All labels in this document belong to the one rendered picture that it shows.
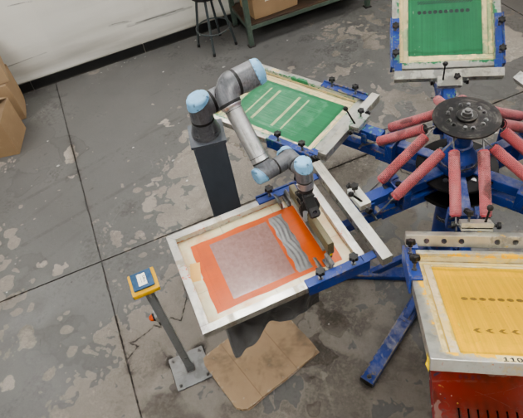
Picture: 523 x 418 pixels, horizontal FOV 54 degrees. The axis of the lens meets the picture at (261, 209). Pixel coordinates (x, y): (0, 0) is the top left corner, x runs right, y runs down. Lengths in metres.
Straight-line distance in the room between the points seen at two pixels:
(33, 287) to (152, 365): 1.16
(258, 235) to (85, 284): 1.73
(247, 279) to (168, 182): 2.08
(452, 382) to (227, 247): 1.16
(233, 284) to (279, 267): 0.22
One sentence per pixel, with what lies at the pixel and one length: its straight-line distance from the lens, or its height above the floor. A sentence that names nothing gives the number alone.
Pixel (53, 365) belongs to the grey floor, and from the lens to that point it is 3.65.
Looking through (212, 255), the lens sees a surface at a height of 0.96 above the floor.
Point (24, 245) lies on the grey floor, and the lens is 4.37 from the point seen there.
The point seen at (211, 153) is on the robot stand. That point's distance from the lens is 2.70.
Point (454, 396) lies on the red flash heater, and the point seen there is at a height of 1.10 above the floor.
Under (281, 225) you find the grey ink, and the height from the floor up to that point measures 0.96.
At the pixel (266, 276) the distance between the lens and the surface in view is 2.36.
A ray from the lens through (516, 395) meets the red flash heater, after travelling 2.01.
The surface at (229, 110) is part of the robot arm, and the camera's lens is 2.18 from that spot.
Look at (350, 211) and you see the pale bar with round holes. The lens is 2.45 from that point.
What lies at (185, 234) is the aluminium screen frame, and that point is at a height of 0.99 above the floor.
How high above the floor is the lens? 2.90
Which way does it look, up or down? 48 degrees down
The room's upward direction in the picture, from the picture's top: 11 degrees counter-clockwise
